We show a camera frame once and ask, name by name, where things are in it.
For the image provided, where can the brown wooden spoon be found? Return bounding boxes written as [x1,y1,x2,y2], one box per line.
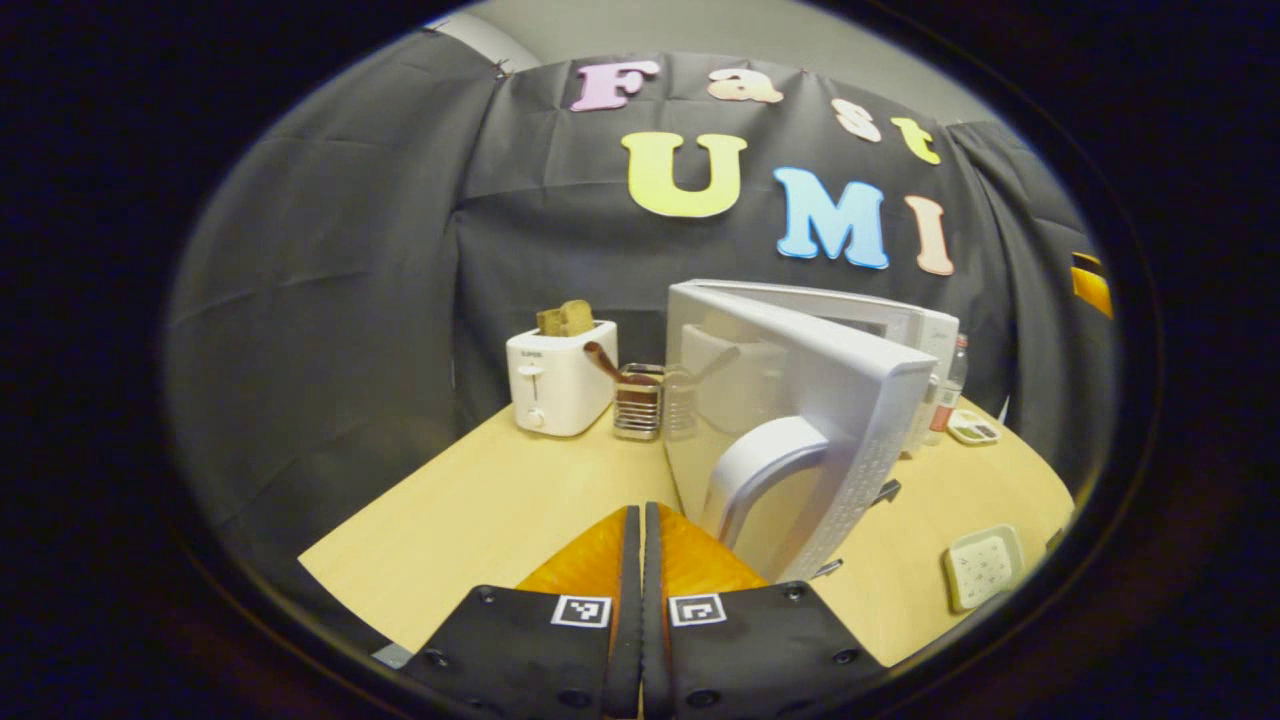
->
[582,340,633,387]

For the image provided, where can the clear bottle red label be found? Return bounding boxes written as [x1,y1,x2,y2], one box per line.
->
[924,333,970,447]

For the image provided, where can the metal utensil holder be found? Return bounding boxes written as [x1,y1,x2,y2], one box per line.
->
[612,362,667,443]

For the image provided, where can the white microwave oven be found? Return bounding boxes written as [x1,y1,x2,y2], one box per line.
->
[663,278,962,587]

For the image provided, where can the brown bread slice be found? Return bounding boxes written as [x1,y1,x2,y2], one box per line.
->
[535,298,597,339]

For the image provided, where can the white toaster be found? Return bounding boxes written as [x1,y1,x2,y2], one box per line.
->
[504,319,620,439]

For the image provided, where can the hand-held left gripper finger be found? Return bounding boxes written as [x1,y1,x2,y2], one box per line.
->
[400,505,642,720]
[641,502,891,720]

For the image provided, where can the white divided dish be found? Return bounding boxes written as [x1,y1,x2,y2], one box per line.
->
[944,407,1002,447]

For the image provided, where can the pale green tray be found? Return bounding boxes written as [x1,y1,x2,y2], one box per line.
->
[942,523,1028,614]

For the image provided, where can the black backdrop cloth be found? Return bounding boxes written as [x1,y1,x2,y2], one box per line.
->
[165,30,1111,601]

